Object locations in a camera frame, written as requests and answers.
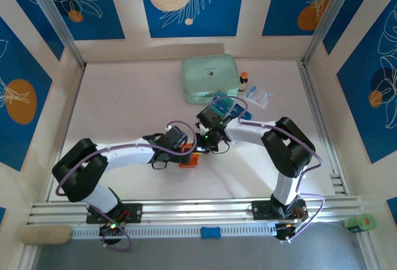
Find orange card holder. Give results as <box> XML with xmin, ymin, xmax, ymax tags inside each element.
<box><xmin>179</xmin><ymin>144</ymin><xmax>201</xmax><ymax>170</ymax></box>

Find blue wipe packet left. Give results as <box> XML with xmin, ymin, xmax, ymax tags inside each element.
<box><xmin>212</xmin><ymin>97</ymin><xmax>233</xmax><ymax>118</ymax></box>

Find white blue sachet packet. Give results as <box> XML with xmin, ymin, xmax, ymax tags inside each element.
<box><xmin>243</xmin><ymin>84</ymin><xmax>274</xmax><ymax>109</ymax></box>

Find small brown bottle orange cap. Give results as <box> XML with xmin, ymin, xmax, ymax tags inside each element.
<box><xmin>238</xmin><ymin>71</ymin><xmax>249</xmax><ymax>92</ymax></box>

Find mint green zip pouch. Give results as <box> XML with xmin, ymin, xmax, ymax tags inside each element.
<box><xmin>181</xmin><ymin>54</ymin><xmax>241</xmax><ymax>106</ymax></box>

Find blue bone-shaped block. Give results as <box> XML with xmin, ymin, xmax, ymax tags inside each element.
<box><xmin>200</xmin><ymin>226</ymin><xmax>221</xmax><ymax>240</ymax></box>

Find black connector board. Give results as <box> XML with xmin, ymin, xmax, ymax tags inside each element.
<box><xmin>98</xmin><ymin>222</ymin><xmax>125</xmax><ymax>246</ymax></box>
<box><xmin>275</xmin><ymin>222</ymin><xmax>308</xmax><ymax>242</ymax></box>

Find grey metal panel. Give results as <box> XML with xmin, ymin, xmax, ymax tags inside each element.
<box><xmin>30</xmin><ymin>235</ymin><xmax>372</xmax><ymax>270</ymax></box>

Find beige sponge block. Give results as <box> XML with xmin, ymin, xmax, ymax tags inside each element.
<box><xmin>20</xmin><ymin>225</ymin><xmax>73</xmax><ymax>246</ymax></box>

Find green cylinder roll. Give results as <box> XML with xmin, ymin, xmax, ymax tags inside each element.
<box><xmin>344</xmin><ymin>213</ymin><xmax>378</xmax><ymax>233</ymax></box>

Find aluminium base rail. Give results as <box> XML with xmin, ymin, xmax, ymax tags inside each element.
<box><xmin>26</xmin><ymin>196</ymin><xmax>365</xmax><ymax>227</ymax></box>

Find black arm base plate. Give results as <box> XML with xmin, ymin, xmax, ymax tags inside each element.
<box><xmin>251</xmin><ymin>199</ymin><xmax>308</xmax><ymax>221</ymax></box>
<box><xmin>86</xmin><ymin>203</ymin><xmax>143</xmax><ymax>225</ymax></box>

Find white slotted cable duct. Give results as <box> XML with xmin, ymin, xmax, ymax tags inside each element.
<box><xmin>71</xmin><ymin>222</ymin><xmax>279</xmax><ymax>240</ymax></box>

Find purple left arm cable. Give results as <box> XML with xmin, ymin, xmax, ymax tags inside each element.
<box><xmin>55</xmin><ymin>120</ymin><xmax>199</xmax><ymax>251</ymax></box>

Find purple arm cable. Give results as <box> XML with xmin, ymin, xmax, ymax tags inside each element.
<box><xmin>212</xmin><ymin>96</ymin><xmax>326</xmax><ymax>243</ymax></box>
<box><xmin>55</xmin><ymin>120</ymin><xmax>199</xmax><ymax>251</ymax></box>

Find aluminium side rail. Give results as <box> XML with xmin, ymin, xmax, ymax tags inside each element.
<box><xmin>43</xmin><ymin>63</ymin><xmax>86</xmax><ymax>204</ymax></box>
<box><xmin>297</xmin><ymin>60</ymin><xmax>351</xmax><ymax>196</ymax></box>

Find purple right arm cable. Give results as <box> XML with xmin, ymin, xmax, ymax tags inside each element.
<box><xmin>212</xmin><ymin>96</ymin><xmax>326</xmax><ymax>243</ymax></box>

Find aluminium frame post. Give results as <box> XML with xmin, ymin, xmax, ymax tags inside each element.
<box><xmin>302</xmin><ymin>0</ymin><xmax>363</xmax><ymax>66</ymax></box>
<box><xmin>23</xmin><ymin>0</ymin><xmax>87</xmax><ymax>68</ymax></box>

